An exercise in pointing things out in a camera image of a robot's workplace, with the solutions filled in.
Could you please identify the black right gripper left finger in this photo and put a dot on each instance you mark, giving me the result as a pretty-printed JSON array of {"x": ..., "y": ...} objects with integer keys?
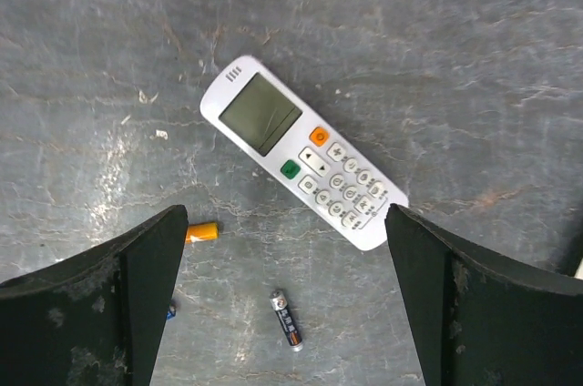
[{"x": 96, "y": 318}]

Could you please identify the orange battery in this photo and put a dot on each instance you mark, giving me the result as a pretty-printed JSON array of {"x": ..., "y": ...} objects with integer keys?
[{"x": 202, "y": 232}]

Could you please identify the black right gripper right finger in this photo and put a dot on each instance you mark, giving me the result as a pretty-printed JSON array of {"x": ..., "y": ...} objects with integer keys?
[{"x": 479, "y": 317}]

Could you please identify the blue battery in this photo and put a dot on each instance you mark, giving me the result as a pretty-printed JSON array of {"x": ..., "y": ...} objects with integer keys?
[{"x": 171, "y": 313}]

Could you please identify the white remote control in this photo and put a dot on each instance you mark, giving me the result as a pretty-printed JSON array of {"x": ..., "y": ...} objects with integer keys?
[{"x": 256, "y": 111}]

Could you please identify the black battery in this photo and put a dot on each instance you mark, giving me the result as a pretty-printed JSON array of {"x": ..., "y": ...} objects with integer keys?
[{"x": 288, "y": 324}]

